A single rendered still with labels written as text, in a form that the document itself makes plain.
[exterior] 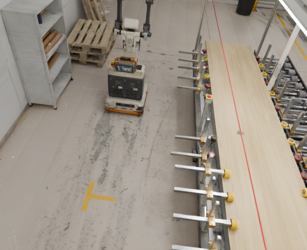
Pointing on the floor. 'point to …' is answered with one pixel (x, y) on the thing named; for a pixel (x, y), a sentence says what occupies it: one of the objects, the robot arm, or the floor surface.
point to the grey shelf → (61, 65)
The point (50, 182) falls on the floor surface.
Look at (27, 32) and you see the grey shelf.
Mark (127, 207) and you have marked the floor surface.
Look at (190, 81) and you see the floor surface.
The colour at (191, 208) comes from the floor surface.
